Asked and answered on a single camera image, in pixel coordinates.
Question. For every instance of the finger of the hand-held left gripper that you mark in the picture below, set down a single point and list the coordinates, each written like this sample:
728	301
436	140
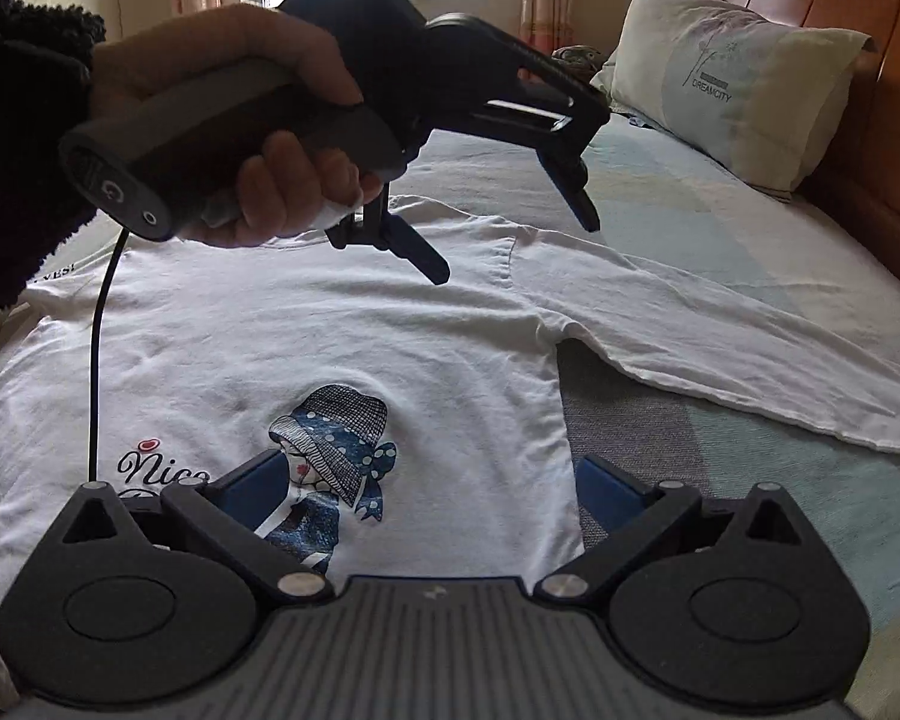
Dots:
577	172
420	251

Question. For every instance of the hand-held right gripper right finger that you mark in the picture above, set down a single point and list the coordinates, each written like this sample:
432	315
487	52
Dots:
604	489

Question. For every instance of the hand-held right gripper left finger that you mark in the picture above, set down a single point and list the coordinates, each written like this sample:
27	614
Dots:
251	491

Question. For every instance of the white printed long-sleeve shirt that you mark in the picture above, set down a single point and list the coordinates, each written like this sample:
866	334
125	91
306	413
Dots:
345	345

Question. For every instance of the person's left forearm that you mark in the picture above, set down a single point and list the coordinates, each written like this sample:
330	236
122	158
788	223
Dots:
15	165

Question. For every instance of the person's left hand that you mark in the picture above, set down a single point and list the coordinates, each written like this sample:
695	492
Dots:
217	37

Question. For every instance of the grey stuffed toy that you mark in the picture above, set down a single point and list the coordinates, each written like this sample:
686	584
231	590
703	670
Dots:
577	56

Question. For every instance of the large printed pastel pillow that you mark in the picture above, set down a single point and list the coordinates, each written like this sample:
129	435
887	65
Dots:
727	75

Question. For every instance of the wooden headboard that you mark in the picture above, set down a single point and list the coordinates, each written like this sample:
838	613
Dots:
870	37

